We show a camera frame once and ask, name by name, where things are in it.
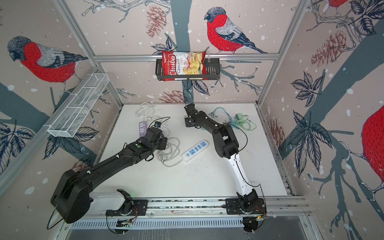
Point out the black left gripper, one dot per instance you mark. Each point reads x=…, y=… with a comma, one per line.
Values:
x=163, y=143

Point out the red cassava chips bag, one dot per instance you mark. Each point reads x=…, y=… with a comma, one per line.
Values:
x=175, y=64

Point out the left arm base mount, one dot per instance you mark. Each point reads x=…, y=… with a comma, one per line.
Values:
x=133, y=208

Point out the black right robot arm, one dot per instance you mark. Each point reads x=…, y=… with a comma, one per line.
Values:
x=226, y=146

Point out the white blue power strip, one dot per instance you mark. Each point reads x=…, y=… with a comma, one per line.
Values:
x=172, y=156

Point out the light green charger with cable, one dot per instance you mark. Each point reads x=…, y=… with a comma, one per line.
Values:
x=242, y=122

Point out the white charger adapter with cable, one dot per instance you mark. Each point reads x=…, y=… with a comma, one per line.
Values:
x=162, y=124

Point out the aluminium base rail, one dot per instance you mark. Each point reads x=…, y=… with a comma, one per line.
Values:
x=199, y=206

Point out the purple power strip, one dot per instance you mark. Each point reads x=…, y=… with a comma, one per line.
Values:
x=142, y=128

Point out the black wire wall basket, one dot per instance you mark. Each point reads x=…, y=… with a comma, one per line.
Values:
x=208, y=70

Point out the white mesh wall shelf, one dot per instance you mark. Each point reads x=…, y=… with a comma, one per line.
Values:
x=81, y=102

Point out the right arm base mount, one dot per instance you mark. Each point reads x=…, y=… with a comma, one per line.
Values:
x=240, y=207

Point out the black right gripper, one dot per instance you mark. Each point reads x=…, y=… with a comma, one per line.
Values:
x=186, y=123

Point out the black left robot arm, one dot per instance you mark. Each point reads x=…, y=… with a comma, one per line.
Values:
x=71, y=197

